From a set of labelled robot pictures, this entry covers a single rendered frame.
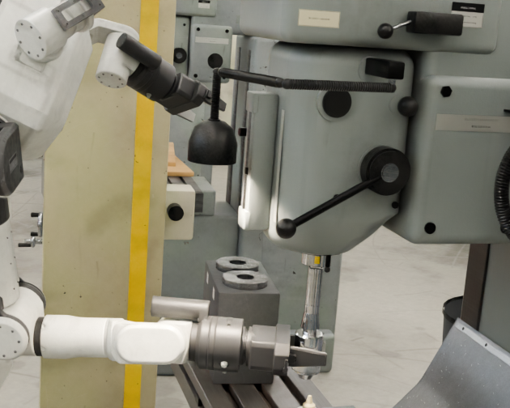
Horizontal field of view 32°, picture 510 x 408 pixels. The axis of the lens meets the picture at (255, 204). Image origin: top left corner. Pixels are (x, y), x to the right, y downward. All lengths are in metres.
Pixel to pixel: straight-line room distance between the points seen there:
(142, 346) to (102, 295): 1.76
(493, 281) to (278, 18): 0.68
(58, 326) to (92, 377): 1.82
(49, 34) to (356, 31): 0.46
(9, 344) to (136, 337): 0.20
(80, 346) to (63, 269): 1.68
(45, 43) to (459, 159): 0.64
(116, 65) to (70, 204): 1.32
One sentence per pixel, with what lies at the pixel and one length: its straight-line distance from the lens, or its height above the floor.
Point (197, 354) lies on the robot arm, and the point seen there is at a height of 1.12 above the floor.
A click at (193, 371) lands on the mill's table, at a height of 0.96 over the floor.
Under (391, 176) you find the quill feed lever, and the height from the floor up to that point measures 1.45.
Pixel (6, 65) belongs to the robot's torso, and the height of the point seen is 1.56.
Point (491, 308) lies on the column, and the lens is 1.67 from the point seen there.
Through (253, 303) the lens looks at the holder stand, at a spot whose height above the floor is 1.13.
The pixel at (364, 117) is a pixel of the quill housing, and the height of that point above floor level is 1.53.
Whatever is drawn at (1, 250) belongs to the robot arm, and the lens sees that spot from 1.43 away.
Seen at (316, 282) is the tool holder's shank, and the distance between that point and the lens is 1.42.
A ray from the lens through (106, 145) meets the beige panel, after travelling 3.06.
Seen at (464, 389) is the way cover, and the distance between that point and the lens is 1.67.
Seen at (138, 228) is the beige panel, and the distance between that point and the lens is 3.13.
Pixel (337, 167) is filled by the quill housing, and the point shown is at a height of 1.45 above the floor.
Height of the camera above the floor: 1.67
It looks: 12 degrees down
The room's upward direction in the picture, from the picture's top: 4 degrees clockwise
